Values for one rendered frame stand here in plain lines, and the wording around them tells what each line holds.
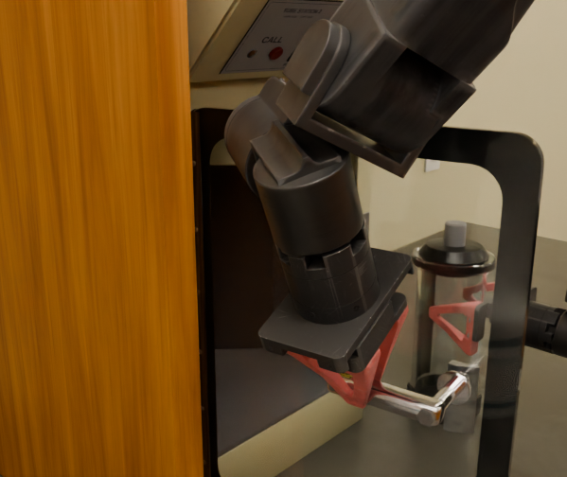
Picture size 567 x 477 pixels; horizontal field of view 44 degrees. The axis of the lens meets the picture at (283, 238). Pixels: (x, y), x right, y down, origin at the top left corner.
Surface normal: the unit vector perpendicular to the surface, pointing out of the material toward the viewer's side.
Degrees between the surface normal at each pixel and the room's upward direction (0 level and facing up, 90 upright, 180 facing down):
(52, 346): 90
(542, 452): 0
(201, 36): 90
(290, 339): 24
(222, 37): 135
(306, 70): 64
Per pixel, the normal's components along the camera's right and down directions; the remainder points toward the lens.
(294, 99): -0.81, -0.32
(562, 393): 0.00, -0.96
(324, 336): -0.25, -0.79
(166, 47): 0.74, 0.19
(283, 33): 0.52, 0.81
